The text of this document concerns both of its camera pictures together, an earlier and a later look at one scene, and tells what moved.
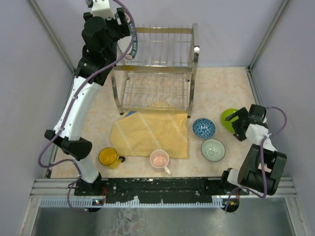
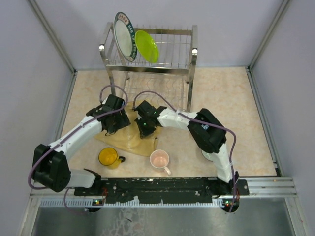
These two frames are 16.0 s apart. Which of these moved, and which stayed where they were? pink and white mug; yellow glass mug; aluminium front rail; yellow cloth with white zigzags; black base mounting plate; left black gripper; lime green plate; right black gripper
Moved: right black gripper; yellow cloth with white zigzags; left black gripper; lime green plate
Stayed: black base mounting plate; aluminium front rail; pink and white mug; yellow glass mug
